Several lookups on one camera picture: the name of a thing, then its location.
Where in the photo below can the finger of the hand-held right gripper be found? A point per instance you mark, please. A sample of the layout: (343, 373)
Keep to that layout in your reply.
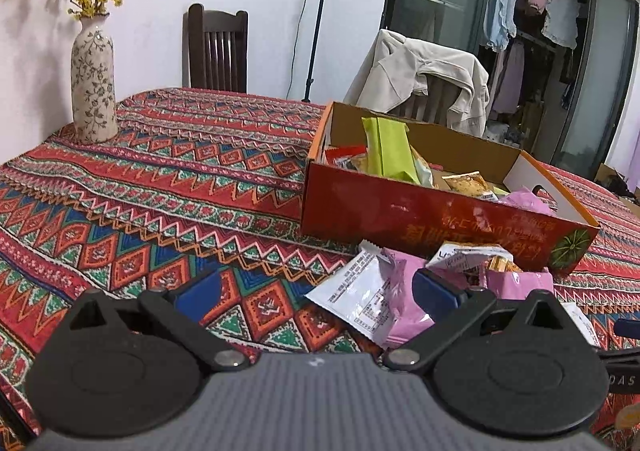
(629, 326)

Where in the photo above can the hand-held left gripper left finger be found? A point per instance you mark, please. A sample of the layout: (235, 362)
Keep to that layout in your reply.
(200, 296)

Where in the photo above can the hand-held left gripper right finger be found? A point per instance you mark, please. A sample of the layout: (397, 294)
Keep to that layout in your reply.
(435, 288)

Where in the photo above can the pink snack packet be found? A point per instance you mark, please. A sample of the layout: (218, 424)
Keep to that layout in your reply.
(525, 201)
(400, 301)
(520, 286)

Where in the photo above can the orange crisp snack packet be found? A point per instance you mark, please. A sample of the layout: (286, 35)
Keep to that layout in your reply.
(465, 256)

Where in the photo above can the white printed snack packet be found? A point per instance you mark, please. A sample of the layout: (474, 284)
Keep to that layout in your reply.
(580, 323)

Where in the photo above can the white label snack packet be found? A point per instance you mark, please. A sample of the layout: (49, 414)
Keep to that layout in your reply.
(350, 291)

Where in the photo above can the orange cardboard box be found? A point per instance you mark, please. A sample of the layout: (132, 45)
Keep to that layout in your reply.
(400, 211)

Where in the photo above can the clear cookie packet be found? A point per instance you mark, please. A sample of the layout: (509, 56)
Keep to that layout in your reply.
(465, 183)

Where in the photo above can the clear plastic snack packet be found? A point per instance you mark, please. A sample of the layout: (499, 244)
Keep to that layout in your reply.
(422, 168)

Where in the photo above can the green snack packet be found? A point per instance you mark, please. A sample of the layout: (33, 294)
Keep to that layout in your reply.
(387, 146)

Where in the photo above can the red orange snack packet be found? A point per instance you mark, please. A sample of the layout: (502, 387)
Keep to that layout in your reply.
(345, 156)

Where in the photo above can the red patterned tablecloth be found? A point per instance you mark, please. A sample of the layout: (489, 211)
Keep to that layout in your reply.
(150, 191)

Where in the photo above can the open brown cardboard carton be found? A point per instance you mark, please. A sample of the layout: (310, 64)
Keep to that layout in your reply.
(607, 173)

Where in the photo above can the brown wooden chair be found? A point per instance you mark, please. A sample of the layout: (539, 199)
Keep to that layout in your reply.
(440, 101)

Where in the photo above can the beige jacket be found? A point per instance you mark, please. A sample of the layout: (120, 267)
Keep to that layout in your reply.
(400, 66)

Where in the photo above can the pale pink hanging clothes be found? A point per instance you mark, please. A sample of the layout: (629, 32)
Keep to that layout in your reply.
(510, 76)

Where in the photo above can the floral ceramic vase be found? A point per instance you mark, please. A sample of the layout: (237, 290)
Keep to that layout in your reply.
(92, 81)

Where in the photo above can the dark wooden chair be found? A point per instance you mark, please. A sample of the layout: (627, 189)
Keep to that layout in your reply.
(195, 46)

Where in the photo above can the white hanging shirt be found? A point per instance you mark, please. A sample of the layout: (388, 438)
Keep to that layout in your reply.
(562, 16)

